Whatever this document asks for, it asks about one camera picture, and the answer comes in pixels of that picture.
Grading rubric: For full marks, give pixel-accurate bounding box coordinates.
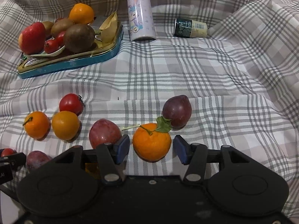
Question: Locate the cherry tomato on plate front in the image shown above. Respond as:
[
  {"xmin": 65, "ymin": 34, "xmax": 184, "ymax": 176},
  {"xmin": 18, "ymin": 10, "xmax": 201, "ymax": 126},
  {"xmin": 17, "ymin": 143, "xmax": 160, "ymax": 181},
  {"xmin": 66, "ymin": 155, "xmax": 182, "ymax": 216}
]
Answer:
[{"xmin": 44, "ymin": 39, "xmax": 59, "ymax": 54}]

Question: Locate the yellow paper wrapper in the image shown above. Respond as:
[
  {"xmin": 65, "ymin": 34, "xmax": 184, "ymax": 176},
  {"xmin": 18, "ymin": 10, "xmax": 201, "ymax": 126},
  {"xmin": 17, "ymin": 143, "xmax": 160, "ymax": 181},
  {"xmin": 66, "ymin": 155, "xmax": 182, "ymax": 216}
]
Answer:
[{"xmin": 95, "ymin": 11, "xmax": 118, "ymax": 43}]

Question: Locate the purple plum front left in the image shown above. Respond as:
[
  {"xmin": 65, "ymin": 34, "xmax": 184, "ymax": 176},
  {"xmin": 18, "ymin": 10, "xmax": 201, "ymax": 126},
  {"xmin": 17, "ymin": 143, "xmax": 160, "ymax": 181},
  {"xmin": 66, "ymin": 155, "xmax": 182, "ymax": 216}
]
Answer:
[{"xmin": 26, "ymin": 151, "xmax": 52, "ymax": 172}]

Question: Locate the red apple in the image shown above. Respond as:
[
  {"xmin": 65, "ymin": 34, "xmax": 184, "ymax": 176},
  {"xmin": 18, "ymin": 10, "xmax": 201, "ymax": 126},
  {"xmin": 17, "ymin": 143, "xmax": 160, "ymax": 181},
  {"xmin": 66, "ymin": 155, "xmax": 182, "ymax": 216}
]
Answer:
[{"xmin": 18, "ymin": 22, "xmax": 46, "ymax": 55}]

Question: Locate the brown kiwi on plate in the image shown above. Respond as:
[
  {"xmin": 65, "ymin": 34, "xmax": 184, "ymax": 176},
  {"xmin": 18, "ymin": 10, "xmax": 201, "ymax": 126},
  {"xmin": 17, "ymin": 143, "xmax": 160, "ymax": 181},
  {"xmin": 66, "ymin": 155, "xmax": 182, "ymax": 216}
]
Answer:
[{"xmin": 51, "ymin": 18, "xmax": 75, "ymax": 38}]

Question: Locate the white patterned small plate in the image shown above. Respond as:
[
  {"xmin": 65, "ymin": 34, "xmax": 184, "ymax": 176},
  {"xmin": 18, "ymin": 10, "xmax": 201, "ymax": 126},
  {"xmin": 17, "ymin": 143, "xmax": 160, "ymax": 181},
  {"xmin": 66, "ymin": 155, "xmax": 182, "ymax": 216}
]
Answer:
[{"xmin": 23, "ymin": 46, "xmax": 65, "ymax": 58}]

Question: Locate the large orange on tray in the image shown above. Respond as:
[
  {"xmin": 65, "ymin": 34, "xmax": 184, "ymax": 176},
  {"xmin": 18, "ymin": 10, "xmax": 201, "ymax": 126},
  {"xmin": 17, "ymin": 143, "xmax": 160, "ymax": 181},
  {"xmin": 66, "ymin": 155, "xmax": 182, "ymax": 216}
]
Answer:
[{"xmin": 68, "ymin": 3, "xmax": 95, "ymax": 24}]

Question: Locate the orange mandarin with stem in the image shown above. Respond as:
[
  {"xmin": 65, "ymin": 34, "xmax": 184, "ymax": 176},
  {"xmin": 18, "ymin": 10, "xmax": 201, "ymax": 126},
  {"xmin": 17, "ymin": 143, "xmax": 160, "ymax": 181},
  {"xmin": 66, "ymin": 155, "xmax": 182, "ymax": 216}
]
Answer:
[{"xmin": 22, "ymin": 111, "xmax": 50, "ymax": 140}]

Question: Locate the blue gold tin tray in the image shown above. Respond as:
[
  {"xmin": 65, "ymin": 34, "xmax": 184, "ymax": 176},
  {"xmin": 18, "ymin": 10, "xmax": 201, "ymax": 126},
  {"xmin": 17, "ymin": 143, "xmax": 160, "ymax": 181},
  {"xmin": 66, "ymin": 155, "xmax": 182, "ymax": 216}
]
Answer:
[{"xmin": 17, "ymin": 22, "xmax": 124, "ymax": 79}]

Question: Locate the mandarin with green leaf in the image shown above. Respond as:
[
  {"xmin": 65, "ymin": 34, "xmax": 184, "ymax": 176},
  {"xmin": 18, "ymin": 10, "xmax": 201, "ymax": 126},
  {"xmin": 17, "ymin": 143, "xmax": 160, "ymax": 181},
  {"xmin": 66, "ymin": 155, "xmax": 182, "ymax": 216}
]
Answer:
[{"xmin": 121, "ymin": 116, "xmax": 172, "ymax": 162}]

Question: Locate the cherry tomato on plate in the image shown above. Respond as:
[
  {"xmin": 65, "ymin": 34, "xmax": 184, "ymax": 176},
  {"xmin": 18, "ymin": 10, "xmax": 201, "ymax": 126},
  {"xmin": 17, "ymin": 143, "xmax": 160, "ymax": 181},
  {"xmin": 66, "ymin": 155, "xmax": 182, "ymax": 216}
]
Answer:
[
  {"xmin": 44, "ymin": 39, "xmax": 59, "ymax": 54},
  {"xmin": 55, "ymin": 31, "xmax": 65, "ymax": 47}
]

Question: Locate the red tomato back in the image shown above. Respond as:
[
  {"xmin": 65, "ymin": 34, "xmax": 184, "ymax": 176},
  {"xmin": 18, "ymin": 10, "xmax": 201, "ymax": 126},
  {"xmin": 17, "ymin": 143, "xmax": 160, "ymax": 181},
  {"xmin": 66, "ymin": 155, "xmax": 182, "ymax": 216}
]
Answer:
[{"xmin": 59, "ymin": 93, "xmax": 84, "ymax": 116}]

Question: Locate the dark purple plum right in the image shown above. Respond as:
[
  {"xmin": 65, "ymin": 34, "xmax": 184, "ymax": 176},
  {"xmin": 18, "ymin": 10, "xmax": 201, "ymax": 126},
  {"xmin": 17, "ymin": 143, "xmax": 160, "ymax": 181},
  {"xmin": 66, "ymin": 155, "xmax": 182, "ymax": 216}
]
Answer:
[{"xmin": 162, "ymin": 95, "xmax": 192, "ymax": 129}]

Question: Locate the cherry tomato on plate back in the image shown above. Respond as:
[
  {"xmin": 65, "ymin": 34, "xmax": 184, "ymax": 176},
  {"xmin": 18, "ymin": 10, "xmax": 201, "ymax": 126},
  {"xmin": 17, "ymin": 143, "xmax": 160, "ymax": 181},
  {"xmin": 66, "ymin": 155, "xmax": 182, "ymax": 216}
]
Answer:
[{"xmin": 55, "ymin": 31, "xmax": 65, "ymax": 47}]

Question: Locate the red tomato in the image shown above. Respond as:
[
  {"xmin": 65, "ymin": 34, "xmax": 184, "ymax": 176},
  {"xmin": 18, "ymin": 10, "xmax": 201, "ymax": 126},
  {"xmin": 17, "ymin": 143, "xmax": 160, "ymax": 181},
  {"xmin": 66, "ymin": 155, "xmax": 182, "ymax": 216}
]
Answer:
[
  {"xmin": 59, "ymin": 93, "xmax": 84, "ymax": 116},
  {"xmin": 1, "ymin": 148, "xmax": 16, "ymax": 157}
]

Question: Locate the large brown round fruit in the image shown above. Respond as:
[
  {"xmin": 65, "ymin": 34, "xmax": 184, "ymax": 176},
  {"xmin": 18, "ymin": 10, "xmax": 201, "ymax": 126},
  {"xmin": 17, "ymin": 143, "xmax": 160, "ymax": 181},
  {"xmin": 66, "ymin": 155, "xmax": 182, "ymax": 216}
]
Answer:
[{"xmin": 64, "ymin": 24, "xmax": 95, "ymax": 53}]

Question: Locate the purple cartoon thermos bottle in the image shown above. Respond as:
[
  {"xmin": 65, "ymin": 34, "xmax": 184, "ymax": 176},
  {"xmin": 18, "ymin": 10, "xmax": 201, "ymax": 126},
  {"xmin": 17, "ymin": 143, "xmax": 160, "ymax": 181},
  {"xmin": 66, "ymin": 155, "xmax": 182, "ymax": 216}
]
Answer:
[{"xmin": 127, "ymin": 0, "xmax": 156, "ymax": 41}]

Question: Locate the green foil candy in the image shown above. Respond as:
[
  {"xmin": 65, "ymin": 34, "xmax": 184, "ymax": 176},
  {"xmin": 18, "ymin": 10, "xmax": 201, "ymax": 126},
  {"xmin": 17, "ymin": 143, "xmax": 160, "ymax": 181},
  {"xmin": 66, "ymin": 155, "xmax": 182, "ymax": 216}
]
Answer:
[{"xmin": 20, "ymin": 52, "xmax": 27, "ymax": 63}]

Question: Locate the yellow orange round fruit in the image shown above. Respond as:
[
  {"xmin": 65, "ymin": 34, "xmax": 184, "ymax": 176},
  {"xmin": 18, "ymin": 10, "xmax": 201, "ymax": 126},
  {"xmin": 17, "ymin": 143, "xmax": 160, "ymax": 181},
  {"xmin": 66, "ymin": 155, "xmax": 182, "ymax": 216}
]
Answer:
[{"xmin": 52, "ymin": 111, "xmax": 80, "ymax": 141}]

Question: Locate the grey plaid sofa cover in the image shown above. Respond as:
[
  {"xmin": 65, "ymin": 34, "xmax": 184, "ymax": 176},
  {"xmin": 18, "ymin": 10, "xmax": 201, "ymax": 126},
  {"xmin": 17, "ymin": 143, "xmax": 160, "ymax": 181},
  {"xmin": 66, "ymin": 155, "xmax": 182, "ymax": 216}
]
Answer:
[{"xmin": 1, "ymin": 0, "xmax": 298, "ymax": 223}]

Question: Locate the dark green drink can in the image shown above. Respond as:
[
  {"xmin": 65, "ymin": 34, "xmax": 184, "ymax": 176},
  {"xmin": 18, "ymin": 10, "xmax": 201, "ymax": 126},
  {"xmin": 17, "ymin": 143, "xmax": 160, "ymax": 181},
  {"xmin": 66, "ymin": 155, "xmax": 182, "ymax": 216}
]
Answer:
[{"xmin": 174, "ymin": 18, "xmax": 207, "ymax": 38}]

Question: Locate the orange yellow fruit front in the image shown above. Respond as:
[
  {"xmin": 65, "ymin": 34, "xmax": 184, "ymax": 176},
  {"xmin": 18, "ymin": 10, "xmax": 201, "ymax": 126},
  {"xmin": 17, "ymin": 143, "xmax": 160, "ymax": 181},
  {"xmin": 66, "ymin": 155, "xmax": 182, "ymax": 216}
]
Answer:
[{"xmin": 85, "ymin": 163, "xmax": 100, "ymax": 180}]

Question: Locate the purple plum middle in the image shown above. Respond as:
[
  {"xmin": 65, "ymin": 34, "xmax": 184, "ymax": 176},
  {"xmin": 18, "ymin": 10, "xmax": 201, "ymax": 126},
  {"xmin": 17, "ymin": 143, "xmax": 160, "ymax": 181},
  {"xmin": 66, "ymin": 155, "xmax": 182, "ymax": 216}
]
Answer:
[{"xmin": 89, "ymin": 118, "xmax": 122, "ymax": 149}]

